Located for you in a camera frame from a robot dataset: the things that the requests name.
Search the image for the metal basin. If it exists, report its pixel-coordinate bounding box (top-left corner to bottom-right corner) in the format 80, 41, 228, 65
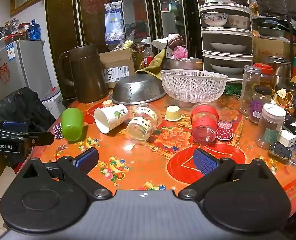
163, 57, 204, 71

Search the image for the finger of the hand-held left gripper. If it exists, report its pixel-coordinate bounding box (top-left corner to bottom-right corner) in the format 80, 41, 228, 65
0, 119, 30, 133
0, 129, 55, 146

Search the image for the large brown cardboard box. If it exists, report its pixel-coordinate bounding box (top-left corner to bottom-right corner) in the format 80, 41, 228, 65
253, 36, 293, 64

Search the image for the green plastic cup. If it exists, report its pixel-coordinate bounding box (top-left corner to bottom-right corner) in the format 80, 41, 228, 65
61, 108, 84, 142

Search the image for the paper towel roll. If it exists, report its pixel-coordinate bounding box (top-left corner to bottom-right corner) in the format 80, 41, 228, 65
161, 11, 176, 39

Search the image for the white cardboard box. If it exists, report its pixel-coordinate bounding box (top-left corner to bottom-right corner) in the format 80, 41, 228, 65
41, 91, 65, 119

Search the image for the pink cloth bundle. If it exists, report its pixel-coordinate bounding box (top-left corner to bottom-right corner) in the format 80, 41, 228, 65
172, 45, 189, 59

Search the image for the cola bottle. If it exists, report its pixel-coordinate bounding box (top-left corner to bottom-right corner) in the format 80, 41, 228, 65
143, 44, 155, 67

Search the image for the purple polka dot cupcake liner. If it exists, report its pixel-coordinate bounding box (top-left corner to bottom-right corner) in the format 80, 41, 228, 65
53, 123, 64, 139

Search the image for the pink floral bowl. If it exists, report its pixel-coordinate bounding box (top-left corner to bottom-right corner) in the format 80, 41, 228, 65
226, 15, 251, 30

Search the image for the stainless steel kettle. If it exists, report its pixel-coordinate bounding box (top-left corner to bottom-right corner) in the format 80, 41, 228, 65
266, 56, 293, 86

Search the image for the brown plastic pitcher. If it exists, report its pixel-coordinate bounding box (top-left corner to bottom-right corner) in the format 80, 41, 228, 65
58, 44, 109, 104

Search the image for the blue and white hanging bag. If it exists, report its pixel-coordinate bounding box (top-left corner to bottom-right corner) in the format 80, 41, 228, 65
104, 2, 127, 45

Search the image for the dark-lidded jar purple label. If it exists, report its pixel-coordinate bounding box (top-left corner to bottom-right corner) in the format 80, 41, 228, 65
250, 85, 273, 125

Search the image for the white plastic basket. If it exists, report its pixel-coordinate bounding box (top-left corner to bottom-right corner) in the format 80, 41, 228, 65
160, 69, 229, 103

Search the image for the green plastic basket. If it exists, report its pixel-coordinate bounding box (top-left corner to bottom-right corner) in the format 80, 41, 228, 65
224, 82, 244, 96

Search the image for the clear cup with red sleeve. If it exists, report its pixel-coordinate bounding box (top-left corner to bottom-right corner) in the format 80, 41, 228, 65
190, 103, 219, 143

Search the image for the metal colander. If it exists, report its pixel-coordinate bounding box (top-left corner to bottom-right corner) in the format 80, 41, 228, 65
110, 74, 166, 105

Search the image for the white plate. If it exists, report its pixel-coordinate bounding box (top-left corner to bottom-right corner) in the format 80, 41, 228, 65
210, 63, 245, 74
210, 42, 247, 53

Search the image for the blue floral bowl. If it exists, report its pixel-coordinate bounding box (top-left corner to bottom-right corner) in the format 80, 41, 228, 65
201, 12, 229, 28

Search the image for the grey refrigerator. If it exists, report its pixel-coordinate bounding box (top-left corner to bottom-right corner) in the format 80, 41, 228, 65
0, 39, 53, 101

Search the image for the white-lidded plastic jar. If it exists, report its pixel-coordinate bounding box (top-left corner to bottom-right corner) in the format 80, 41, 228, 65
254, 103, 287, 149

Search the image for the small black and white toy truck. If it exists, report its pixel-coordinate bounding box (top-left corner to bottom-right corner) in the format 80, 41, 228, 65
268, 129, 296, 161

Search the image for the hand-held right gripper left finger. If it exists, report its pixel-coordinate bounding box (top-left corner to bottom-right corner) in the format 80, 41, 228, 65
22, 147, 113, 201

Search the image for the black plastic bag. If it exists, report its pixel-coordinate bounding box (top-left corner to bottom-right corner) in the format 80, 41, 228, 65
0, 87, 56, 133

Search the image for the gold ornament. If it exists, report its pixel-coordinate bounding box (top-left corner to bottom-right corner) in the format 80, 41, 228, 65
273, 88, 294, 108

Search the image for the clear plastic cup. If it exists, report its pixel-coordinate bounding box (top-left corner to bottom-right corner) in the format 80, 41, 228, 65
126, 103, 163, 144

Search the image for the red floral tablecloth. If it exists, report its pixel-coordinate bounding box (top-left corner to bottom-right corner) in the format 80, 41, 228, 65
25, 90, 296, 218

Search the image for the white paper cup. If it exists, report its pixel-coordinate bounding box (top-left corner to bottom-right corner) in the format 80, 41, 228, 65
94, 104, 129, 134

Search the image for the cardboard box with label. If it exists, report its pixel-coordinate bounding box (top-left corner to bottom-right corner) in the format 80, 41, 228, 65
99, 48, 136, 89

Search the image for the blue water bottle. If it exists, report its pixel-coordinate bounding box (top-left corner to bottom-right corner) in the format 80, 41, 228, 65
29, 19, 41, 40

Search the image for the olive green cloth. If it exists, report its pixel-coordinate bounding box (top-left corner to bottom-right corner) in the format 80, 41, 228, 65
135, 49, 167, 80

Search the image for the yellow cupcake liner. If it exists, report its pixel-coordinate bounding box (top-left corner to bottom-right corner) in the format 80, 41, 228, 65
165, 106, 183, 122

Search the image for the grey tiered dish rack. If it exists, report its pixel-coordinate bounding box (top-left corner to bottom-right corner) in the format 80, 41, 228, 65
195, 0, 254, 83

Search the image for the tall clear glass jar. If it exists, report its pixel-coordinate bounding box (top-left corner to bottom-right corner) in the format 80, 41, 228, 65
238, 65, 262, 116

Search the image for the red-lidded jar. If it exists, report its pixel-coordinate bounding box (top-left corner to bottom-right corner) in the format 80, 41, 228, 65
253, 63, 274, 89

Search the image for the red polka dot cupcake liner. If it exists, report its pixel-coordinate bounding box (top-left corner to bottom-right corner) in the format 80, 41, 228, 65
216, 120, 234, 141

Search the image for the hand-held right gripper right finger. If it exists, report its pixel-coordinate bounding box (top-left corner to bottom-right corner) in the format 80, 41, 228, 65
178, 148, 276, 202

